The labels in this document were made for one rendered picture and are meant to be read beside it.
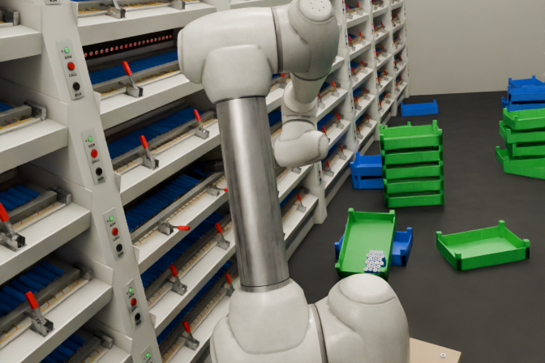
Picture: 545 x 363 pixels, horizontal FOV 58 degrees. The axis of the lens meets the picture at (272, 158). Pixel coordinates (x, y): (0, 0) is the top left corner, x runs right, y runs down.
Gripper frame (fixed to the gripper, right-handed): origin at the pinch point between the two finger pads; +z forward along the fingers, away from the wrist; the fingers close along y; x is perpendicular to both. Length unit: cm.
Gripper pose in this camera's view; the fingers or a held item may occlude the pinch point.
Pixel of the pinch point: (212, 165)
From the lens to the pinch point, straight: 166.9
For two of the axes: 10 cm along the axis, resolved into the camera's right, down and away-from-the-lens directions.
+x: 2.9, 9.3, 2.4
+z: -8.8, 1.5, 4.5
